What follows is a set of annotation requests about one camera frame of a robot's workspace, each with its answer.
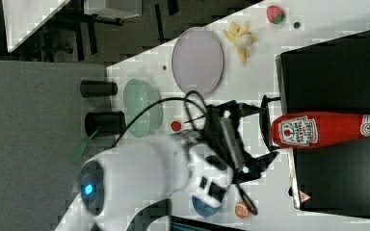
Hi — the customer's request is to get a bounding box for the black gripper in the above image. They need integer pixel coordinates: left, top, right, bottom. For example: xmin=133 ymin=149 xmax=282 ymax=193
xmin=203 ymin=100 xmax=278 ymax=184

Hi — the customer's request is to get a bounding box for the red ketchup bottle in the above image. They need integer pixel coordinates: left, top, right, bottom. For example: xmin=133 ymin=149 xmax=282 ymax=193
xmin=270 ymin=112 xmax=370 ymax=148

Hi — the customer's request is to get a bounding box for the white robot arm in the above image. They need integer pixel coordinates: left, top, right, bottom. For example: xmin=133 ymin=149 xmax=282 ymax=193
xmin=54 ymin=101 xmax=277 ymax=231

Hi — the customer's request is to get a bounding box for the black toaster oven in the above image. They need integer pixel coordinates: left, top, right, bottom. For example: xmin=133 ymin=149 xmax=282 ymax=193
xmin=271 ymin=30 xmax=370 ymax=218

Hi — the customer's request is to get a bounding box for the orange slice toy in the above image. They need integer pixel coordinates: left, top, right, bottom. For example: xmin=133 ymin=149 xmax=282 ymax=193
xmin=234 ymin=201 xmax=250 ymax=219

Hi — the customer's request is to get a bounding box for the small red green strawberry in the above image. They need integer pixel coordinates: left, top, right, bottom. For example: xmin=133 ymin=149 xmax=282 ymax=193
xmin=171 ymin=121 xmax=182 ymax=132

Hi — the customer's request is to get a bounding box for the blue cup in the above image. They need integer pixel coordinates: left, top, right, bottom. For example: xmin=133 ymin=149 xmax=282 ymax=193
xmin=192 ymin=196 xmax=222 ymax=218

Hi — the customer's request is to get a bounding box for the grey round plate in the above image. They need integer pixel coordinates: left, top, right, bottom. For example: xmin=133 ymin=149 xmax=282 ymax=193
xmin=172 ymin=27 xmax=224 ymax=96

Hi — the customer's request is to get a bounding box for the peeled banana toy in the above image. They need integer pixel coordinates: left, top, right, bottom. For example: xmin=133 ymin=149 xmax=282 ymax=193
xmin=223 ymin=22 xmax=257 ymax=64

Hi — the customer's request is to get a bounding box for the green oval colander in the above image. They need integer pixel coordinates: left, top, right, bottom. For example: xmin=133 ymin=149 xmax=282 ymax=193
xmin=123 ymin=79 xmax=163 ymax=138

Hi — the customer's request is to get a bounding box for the red strawberry toy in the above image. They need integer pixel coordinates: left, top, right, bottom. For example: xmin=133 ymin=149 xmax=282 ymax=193
xmin=266 ymin=6 xmax=286 ymax=24

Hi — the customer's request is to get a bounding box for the black round pan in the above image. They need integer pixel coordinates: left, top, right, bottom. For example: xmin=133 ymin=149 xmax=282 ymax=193
xmin=84 ymin=111 xmax=126 ymax=137

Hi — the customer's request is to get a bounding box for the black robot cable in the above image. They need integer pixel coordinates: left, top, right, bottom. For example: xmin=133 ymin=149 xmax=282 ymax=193
xmin=110 ymin=90 xmax=208 ymax=149

